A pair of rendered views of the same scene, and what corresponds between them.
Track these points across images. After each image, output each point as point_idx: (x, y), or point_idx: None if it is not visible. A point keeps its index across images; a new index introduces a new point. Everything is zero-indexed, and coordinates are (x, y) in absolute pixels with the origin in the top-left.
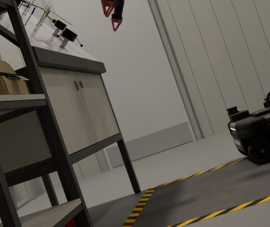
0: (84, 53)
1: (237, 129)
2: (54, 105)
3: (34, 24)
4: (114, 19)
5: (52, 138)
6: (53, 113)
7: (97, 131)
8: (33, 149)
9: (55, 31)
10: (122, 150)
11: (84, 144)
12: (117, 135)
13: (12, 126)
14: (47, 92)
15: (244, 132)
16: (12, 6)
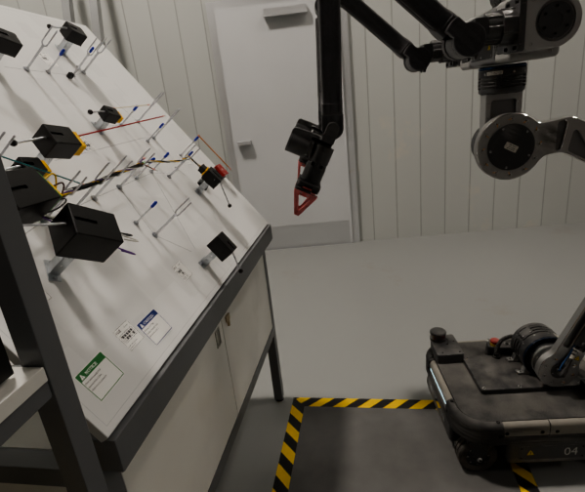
0: (244, 216)
1: (452, 417)
2: (157, 489)
3: (165, 175)
4: (303, 164)
5: None
6: None
7: (239, 391)
8: None
9: (200, 185)
10: (271, 348)
11: (212, 473)
12: (269, 340)
13: None
14: (145, 478)
15: (464, 431)
16: (47, 400)
